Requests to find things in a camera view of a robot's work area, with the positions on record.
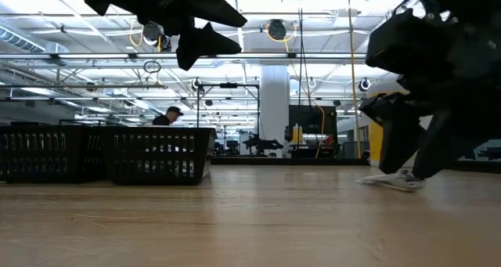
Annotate person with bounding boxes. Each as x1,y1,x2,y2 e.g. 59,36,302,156
151,106,185,127

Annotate white square pillar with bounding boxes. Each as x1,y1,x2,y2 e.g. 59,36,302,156
259,65,291,159

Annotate yellow wipes canister white lid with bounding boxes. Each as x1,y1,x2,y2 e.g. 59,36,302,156
366,81,416,168

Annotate black metal gantry frame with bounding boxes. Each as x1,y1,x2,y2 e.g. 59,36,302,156
196,81,261,143

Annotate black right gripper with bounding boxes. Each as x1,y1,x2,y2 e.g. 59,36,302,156
358,10,501,181

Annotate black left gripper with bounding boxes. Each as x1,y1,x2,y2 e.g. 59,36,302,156
132,0,249,72

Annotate black display panel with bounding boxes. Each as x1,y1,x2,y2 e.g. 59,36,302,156
288,105,338,159

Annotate black hanging cable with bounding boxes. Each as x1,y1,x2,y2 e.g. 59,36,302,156
296,0,314,153

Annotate silver metal tool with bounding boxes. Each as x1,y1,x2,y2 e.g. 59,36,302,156
355,171,426,193

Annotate silver ventilation duct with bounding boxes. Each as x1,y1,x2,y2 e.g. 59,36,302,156
0,23,70,56

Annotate black plastic mesh basket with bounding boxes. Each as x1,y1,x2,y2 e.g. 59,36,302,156
0,124,107,183
103,126,218,186

